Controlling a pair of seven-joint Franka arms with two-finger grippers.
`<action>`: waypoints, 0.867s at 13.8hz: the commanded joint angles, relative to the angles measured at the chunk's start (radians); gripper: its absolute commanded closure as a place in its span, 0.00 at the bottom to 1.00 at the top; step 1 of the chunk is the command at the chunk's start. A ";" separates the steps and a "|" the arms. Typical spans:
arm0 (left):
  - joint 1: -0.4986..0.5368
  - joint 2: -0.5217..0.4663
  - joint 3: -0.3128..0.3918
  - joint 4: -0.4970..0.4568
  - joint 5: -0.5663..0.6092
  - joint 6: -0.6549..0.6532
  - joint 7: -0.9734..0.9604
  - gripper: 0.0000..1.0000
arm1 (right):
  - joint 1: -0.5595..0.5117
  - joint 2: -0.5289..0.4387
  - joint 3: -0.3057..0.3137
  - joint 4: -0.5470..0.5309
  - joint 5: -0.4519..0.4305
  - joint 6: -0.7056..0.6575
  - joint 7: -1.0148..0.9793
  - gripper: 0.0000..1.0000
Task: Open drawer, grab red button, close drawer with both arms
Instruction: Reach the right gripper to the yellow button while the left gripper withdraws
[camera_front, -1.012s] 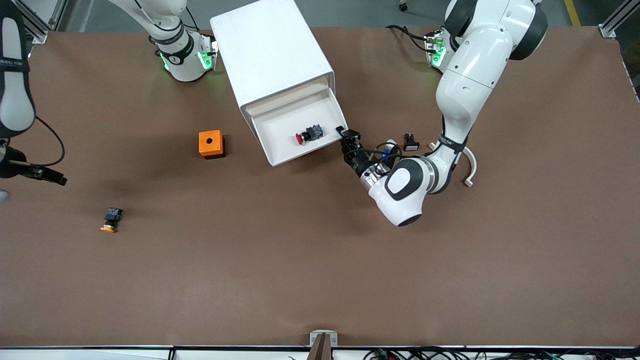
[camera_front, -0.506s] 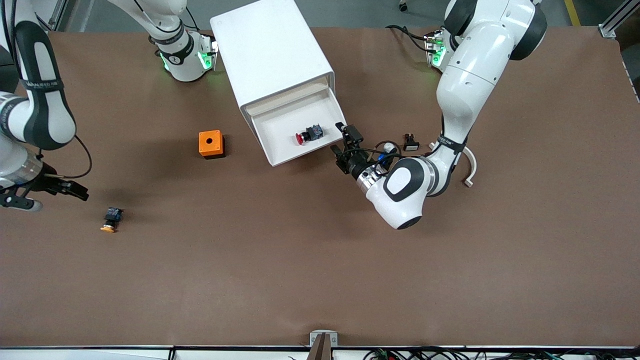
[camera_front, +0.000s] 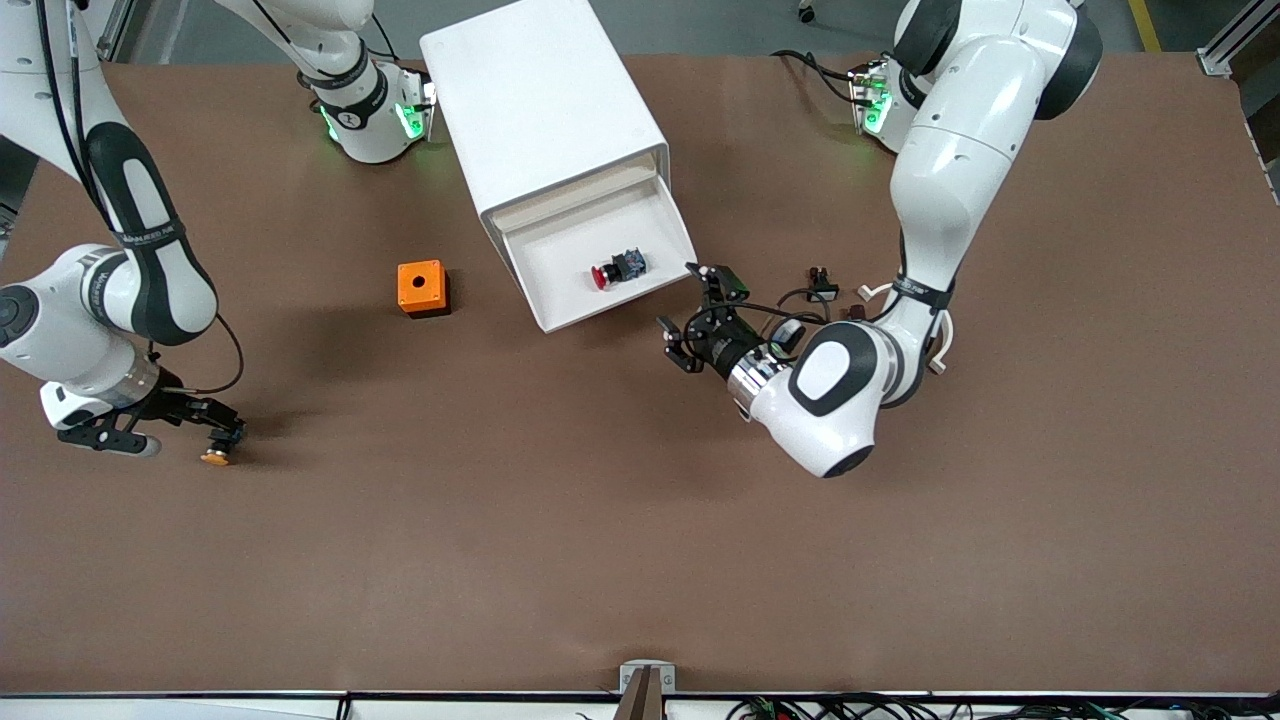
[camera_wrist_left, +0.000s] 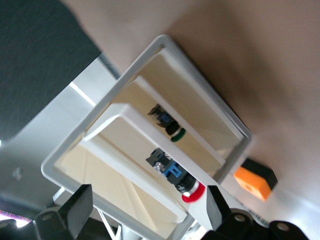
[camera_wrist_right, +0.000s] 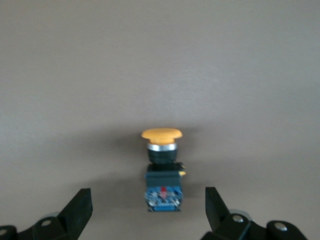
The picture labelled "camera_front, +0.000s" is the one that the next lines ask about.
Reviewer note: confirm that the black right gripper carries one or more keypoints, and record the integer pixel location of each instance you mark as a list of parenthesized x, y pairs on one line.
[(187, 407)]

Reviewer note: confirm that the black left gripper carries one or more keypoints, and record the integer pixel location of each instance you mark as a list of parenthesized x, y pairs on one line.
[(722, 349)]

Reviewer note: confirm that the orange mushroom push button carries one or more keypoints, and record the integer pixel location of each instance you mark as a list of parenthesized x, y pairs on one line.
[(215, 459)]

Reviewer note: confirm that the red mushroom push button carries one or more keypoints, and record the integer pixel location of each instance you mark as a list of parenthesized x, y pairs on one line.
[(620, 268)]

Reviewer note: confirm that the white plastic drawer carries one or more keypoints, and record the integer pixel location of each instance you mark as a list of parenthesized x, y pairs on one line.
[(560, 270), (560, 200)]

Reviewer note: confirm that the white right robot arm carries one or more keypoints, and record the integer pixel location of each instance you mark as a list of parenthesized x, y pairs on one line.
[(60, 320)]

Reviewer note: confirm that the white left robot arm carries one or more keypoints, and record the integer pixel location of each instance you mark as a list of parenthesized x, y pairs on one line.
[(940, 170)]

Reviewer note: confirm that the white drawer cabinet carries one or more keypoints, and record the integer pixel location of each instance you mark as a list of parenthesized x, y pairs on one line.
[(540, 100)]

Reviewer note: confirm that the black caster wheel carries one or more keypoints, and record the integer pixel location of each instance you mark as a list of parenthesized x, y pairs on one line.
[(806, 12)]

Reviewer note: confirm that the orange button enclosure box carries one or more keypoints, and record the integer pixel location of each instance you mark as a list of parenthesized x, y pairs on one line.
[(420, 285)]

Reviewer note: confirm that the white curved plastic bracket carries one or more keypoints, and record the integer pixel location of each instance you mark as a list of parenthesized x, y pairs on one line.
[(941, 345)]

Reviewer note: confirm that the grey metal bracket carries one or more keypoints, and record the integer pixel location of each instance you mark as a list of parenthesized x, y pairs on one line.
[(647, 675)]

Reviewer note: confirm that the brown post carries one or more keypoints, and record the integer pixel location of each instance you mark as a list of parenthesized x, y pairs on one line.
[(642, 700)]

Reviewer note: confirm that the aluminium frame profile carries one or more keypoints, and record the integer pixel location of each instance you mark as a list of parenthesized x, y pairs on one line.
[(118, 20), (1230, 45)]

